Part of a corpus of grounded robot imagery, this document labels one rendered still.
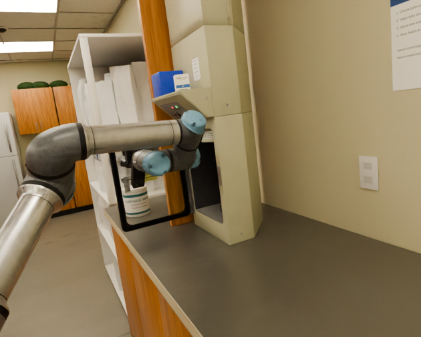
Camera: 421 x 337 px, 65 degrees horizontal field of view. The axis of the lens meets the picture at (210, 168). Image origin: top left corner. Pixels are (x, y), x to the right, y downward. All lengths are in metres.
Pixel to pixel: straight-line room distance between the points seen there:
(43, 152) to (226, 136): 0.59
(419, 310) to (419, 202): 0.37
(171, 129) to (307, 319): 0.59
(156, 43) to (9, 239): 0.98
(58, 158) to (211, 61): 0.59
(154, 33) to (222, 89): 0.47
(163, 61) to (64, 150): 0.76
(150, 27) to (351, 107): 0.86
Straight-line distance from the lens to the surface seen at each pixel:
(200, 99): 1.13
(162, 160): 1.01
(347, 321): 0.86
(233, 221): 1.23
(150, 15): 1.53
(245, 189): 1.23
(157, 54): 1.50
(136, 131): 0.92
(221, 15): 1.23
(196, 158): 1.08
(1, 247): 0.85
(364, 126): 1.24
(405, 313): 0.91
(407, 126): 1.15
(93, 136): 0.89
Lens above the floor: 1.43
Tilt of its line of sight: 10 degrees down
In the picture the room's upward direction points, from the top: 7 degrees counter-clockwise
